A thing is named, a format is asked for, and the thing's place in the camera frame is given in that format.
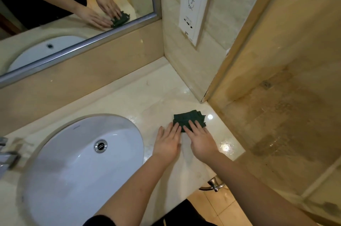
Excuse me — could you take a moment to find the person's left hand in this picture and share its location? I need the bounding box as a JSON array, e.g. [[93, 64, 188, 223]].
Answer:
[[152, 123, 183, 164]]

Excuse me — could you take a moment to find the person's right hand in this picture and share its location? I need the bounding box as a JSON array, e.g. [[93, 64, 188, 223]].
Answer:
[[183, 120, 221, 164]]

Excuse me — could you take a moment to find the dark green scouring pad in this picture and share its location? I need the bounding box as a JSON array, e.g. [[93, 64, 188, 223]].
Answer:
[[173, 110, 207, 133]]

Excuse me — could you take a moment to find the person's right forearm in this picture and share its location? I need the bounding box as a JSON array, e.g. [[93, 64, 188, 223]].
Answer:
[[199, 151, 321, 226]]

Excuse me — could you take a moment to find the person's left forearm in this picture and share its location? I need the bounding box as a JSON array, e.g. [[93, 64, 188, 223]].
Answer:
[[93, 155, 178, 226]]

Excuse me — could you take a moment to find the chrome hook under counter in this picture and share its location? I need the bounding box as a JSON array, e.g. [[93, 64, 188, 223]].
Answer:
[[198, 176, 226, 193]]

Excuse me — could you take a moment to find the chrome sink overflow drain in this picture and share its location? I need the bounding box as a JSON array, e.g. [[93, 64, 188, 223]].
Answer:
[[94, 139, 108, 154]]

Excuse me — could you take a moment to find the person's black clothing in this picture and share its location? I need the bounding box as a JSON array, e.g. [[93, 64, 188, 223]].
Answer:
[[83, 199, 218, 226]]

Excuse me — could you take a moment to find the white ceramic sink basin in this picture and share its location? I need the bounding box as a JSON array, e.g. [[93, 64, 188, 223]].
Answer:
[[17, 114, 145, 226]]

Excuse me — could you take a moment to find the beige stone door jamb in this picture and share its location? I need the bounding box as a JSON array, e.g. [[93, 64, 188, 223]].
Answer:
[[201, 0, 292, 103]]

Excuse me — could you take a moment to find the chrome faucet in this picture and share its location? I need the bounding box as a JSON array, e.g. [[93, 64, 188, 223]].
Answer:
[[0, 136, 22, 179]]

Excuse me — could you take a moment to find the white wall socket plate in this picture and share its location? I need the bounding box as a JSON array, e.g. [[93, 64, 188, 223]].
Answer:
[[178, 0, 214, 48]]

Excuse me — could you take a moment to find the wall mirror with metal frame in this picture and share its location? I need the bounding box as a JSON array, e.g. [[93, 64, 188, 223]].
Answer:
[[0, 0, 163, 89]]

